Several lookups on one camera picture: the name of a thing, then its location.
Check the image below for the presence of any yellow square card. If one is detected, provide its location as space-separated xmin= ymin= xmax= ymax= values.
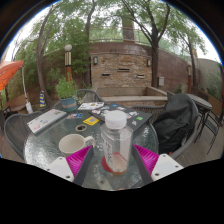
xmin=82 ymin=115 xmax=101 ymax=127

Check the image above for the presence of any clear plastic bottle white cap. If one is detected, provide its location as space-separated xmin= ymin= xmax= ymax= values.
xmin=99 ymin=109 xmax=135 ymax=176

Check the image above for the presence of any globe-topped lamp post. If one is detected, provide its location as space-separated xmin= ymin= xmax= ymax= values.
xmin=63 ymin=43 xmax=74 ymax=83

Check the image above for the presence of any silver laptop with stickers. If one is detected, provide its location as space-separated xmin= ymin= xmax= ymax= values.
xmin=26 ymin=108 xmax=68 ymax=136

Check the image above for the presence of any blue yellow striped cone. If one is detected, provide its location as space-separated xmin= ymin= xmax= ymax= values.
xmin=38 ymin=90 xmax=48 ymax=109

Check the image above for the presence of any flat round red coaster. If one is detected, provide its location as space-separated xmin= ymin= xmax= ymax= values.
xmin=101 ymin=155 xmax=116 ymax=174

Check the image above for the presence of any white ribbed mug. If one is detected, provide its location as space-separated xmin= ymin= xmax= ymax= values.
xmin=58 ymin=133 xmax=97 ymax=159

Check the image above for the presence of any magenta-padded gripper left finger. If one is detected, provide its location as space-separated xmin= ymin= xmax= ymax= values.
xmin=45 ymin=144 xmax=96 ymax=187

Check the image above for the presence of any forked dark-trunk tree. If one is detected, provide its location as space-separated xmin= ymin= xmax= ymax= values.
xmin=116 ymin=0 xmax=208 ymax=88

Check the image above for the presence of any white sticker sheet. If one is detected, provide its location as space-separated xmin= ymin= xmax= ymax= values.
xmin=76 ymin=101 xmax=106 ymax=112

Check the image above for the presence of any round dark patio table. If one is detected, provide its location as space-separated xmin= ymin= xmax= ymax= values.
xmin=186 ymin=93 xmax=214 ymax=113

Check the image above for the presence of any grey wall box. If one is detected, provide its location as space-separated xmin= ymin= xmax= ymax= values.
xmin=157 ymin=76 xmax=166 ymax=88

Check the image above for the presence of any leaning-trunk tree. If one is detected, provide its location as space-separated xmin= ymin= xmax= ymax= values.
xmin=13 ymin=1 xmax=98 ymax=108

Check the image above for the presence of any short wooden lamp post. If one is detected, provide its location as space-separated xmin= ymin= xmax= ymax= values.
xmin=186 ymin=60 xmax=193 ymax=95

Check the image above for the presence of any small colourful card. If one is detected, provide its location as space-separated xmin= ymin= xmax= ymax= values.
xmin=66 ymin=112 xmax=84 ymax=120

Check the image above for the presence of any black laptop with stickers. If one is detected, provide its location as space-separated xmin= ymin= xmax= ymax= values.
xmin=88 ymin=102 xmax=154 ymax=135

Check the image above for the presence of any black jacket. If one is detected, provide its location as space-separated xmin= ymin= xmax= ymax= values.
xmin=152 ymin=92 xmax=200 ymax=155

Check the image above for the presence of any green plant in blue pot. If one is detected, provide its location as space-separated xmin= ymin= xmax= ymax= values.
xmin=54 ymin=76 xmax=80 ymax=113

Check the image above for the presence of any orange canopy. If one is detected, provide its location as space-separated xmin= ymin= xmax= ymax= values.
xmin=0 ymin=59 xmax=25 ymax=93

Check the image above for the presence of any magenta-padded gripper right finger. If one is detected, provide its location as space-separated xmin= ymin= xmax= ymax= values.
xmin=130 ymin=143 xmax=185 ymax=186

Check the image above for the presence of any tape roll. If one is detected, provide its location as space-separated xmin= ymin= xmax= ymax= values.
xmin=74 ymin=123 xmax=89 ymax=133

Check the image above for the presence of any closed red parasol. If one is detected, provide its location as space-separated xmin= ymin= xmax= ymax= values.
xmin=218 ymin=63 xmax=224 ymax=112

